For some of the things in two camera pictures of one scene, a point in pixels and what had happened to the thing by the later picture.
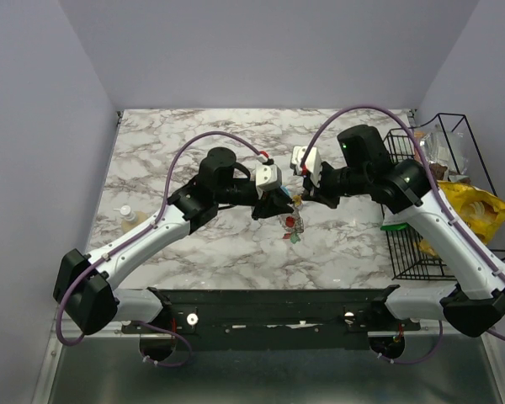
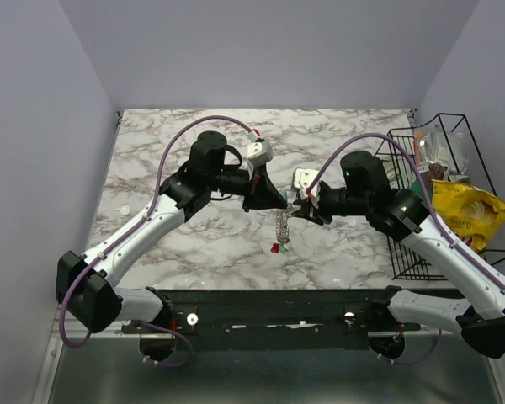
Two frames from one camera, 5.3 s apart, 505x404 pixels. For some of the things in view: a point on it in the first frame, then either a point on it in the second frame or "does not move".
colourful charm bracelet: (298, 226) to (282, 218)
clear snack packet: (447, 148) does not move
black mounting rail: (327, 318) does not move
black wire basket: (446, 146) does not move
